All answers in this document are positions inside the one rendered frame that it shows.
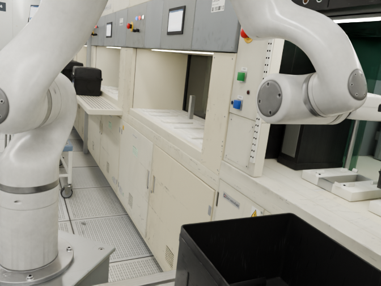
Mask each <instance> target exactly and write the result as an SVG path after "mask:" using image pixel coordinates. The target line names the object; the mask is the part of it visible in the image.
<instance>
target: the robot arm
mask: <svg viewBox="0 0 381 286"><path fill-rule="evenodd" d="M107 2H108V0H42V1H41V3H40V5H39V7H38V9H37V11H36V12H35V14H34V16H33V17H32V19H31V20H30V21H29V22H28V24H27V25H26V26H25V27H24V28H23V29H22V30H21V31H20V32H19V33H18V34H17V35H16V36H15V37H14V38H13V39H12V40H11V41H10V42H9V43H8V44H7V45H6V46H5V47H4V48H3V49H2V50H1V51H0V134H14V136H13V138H12V139H11V141H10V142H9V144H8V145H7V146H6V148H5V149H4V151H3V152H2V154H1V155H0V285H1V286H29V285H35V284H39V283H43V282H45V281H48V280H50V279H52V278H54V277H56V276H58V275H60V274H61V273H63V272H64V271H65V270H66V269H67V268H68V267H69V266H70V265H71V263H72V261H73V257H74V250H73V247H72V245H71V244H70V243H68V241H66V240H64V239H62V238H60V237H58V203H59V164H60V158H61V154H62V151H63V149H64V147H65V145H66V142H67V140H68V138H69V135H70V132H71V130H72V128H73V125H74V121H75V117H76V114H77V95H76V92H75V88H74V86H73V84H72V82H71V81H70V80H69V79H68V78H67V77H66V76H65V75H63V74H61V73H60V72H61V71H62V70H63V69H64V67H65V66H66V65H67V64H68V63H69V62H70V61H71V60H72V59H73V58H74V57H75V56H76V55H77V53H78V52H79V51H80V50H81V49H82V47H83V46H84V45H85V43H86V42H87V40H88V38H89V37H90V35H91V34H92V32H93V30H94V28H95V27H96V25H97V23H98V21H99V19H100V17H101V15H102V13H103V11H104V9H105V7H106V5H107ZM230 2H231V4H232V6H233V8H234V11H235V13H236V16H237V18H238V20H239V23H240V25H241V27H242V29H243V30H244V32H245V33H246V35H247V36H248V37H249V38H251V39H252V40H257V41H261V40H270V39H284V40H287V41H290V42H292V43H293V44H295V45H296V46H298V47H299V48H300V49H301V50H302V51H304V53H305V54H306V55H307V56H308V58H309V59H310V61H311V62H312V64H313V66H314V68H315V70H316V72H315V73H311V74H305V75H290V74H280V73H273V74H270V75H268V76H267V77H265V78H264V79H263V80H262V81H261V83H260V85H259V87H258V89H257V93H256V108H257V111H258V114H259V116H260V117H261V118H262V119H263V120H264V121H265V122H267V123H269V124H325V125H333V124H338V123H340V122H342V121H343V120H345V119H354V120H367V121H381V95H376V94H370V93H367V83H366V78H365V75H364V73H363V70H362V67H361V64H360V62H359V59H358V57H357V55H356V53H355V50H354V48H353V46H352V44H351V42H350V40H349V38H348V37H347V35H346V33H345V32H344V31H343V29H342V28H341V27H340V26H339V25H338V24H337V23H335V22H334V21H333V20H332V19H330V18H329V17H327V16H325V15H323V14H321V13H319V12H316V11H314V10H310V9H307V8H305V7H302V6H299V5H296V4H295V3H294V2H292V1H291V0H230Z"/></svg>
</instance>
